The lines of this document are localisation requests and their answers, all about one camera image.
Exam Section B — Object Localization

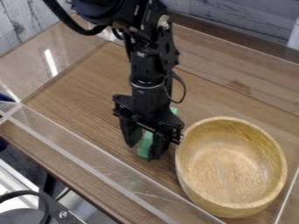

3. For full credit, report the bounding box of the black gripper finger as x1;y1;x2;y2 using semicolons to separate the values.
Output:
150;132;171;160
121;117;143;148

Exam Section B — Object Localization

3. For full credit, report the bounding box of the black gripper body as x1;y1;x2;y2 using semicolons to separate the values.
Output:
111;82;186;145

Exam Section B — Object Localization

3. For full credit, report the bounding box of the green rectangular block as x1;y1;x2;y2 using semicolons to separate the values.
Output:
137;107;185;161

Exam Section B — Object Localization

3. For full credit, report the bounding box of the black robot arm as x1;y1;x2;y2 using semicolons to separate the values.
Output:
43;0;185;160

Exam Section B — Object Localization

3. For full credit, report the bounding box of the brown wooden bowl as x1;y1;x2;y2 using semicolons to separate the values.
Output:
175;116;287;219

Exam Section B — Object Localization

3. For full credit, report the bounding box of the blue object at edge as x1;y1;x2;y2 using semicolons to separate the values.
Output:
0;93;15;102

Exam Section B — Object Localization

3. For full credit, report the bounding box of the clear acrylic enclosure wall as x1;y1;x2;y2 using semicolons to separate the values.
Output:
0;23;299;224

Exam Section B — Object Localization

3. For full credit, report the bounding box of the black metal table bracket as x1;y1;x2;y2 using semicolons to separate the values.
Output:
39;192;87;224

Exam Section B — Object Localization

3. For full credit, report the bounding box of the black cable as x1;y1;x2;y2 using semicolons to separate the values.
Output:
0;191;52;224

